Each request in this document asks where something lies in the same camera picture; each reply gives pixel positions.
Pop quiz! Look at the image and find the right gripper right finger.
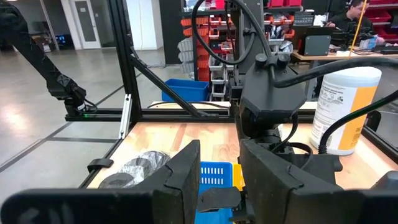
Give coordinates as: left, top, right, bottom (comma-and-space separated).
239, 138, 398, 224

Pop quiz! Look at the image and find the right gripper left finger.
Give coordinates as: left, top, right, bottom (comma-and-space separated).
0, 139, 201, 224

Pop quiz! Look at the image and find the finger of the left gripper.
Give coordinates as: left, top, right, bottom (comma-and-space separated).
197, 186, 242, 213

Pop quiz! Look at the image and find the clear bag round black item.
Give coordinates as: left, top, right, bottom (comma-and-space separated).
98, 150, 172, 189

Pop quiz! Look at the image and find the blue plastic slotted basket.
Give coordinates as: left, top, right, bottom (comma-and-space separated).
194, 161, 234, 224

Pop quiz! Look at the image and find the black table clip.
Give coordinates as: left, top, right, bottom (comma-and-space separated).
86, 157, 114, 174

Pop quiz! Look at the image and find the white wipes canister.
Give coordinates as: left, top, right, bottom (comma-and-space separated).
310, 66, 382, 156

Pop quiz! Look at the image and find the wooden desk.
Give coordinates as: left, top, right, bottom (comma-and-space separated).
291, 49, 398, 62

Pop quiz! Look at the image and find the blue storage bin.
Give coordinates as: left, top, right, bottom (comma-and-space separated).
161, 78, 211, 103

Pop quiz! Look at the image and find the grey monitor back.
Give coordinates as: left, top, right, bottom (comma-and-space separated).
298, 26, 334, 57

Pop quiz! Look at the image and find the shelf with orange bins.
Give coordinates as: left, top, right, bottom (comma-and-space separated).
177, 0, 304, 103

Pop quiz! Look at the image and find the person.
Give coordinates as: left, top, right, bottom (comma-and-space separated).
325, 0, 386, 44

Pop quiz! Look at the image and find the shelf with red bins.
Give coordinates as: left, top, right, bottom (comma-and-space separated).
363, 0, 398, 43

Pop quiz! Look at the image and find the white door with window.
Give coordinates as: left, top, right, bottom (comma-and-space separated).
68, 0, 102, 50

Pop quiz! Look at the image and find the black curved cable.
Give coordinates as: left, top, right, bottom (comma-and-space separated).
317, 89, 398, 156

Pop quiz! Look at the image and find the silver metal bracket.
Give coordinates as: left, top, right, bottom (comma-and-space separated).
118, 93, 133, 140

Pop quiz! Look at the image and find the thick black cable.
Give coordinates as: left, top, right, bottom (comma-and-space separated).
272, 57, 398, 89

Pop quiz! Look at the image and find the black aluminium station frame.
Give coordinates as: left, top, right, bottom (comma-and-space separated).
63, 0, 398, 189

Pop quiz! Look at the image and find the yellow hanging cable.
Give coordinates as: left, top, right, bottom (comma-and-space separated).
347, 0, 367, 58

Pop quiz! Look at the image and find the black looped cable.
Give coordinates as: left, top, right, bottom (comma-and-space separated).
190, 0, 274, 67

